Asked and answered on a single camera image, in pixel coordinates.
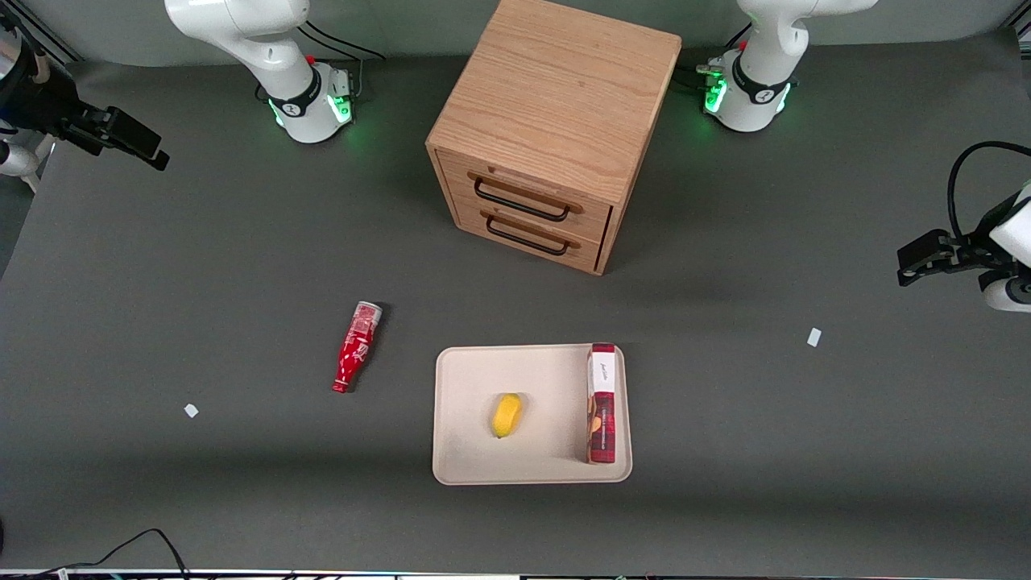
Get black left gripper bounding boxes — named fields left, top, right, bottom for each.
left=897, top=205, right=1017, bottom=288

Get black drawer handle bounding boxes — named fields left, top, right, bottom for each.
left=486, top=215, right=569, bottom=257
left=474, top=177, right=571, bottom=222

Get wooden two-drawer cabinet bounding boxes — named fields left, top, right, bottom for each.
left=425, top=0, right=683, bottom=276

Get black base cable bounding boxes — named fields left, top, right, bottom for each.
left=296, top=20, right=387, bottom=102
left=675, top=23, right=754, bottom=91

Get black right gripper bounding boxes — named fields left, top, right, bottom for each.
left=0, top=28, right=171, bottom=171

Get grey chair white legs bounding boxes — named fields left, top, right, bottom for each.
left=0, top=133, right=49, bottom=196

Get beige plastic tray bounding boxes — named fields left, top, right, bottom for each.
left=433, top=344, right=633, bottom=486

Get black floor cable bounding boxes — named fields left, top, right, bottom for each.
left=0, top=528, right=190, bottom=580

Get red ketchup bottle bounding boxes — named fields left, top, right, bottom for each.
left=332, top=301, right=383, bottom=395

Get black right base cable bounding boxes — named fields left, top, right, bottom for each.
left=296, top=20, right=387, bottom=102

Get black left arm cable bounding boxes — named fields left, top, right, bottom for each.
left=947, top=141, right=1031, bottom=239

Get black left base cable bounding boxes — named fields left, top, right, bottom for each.
left=675, top=23, right=754, bottom=91

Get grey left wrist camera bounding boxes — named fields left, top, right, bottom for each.
left=978, top=270, right=1031, bottom=314

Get yellow lemon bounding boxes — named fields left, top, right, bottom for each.
left=492, top=392, right=524, bottom=439

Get red white cookie box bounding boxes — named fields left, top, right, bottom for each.
left=586, top=343, right=618, bottom=465

